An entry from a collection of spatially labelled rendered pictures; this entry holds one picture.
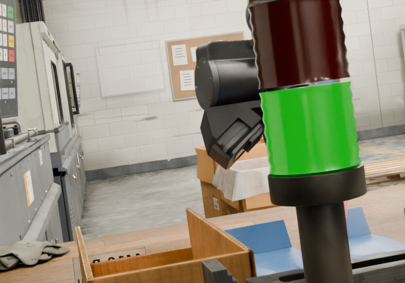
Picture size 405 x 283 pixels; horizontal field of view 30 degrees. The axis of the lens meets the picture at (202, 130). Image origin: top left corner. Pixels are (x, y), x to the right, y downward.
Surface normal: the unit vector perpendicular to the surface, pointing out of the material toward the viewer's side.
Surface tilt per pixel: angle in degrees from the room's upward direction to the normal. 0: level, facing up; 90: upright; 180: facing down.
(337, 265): 90
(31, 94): 90
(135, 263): 90
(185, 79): 90
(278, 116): 76
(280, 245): 60
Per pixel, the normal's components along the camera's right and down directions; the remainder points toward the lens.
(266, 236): 0.14, -0.48
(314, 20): 0.22, -0.22
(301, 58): -0.09, 0.31
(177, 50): 0.14, 0.04
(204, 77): -0.93, 0.08
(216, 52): 0.35, 0.01
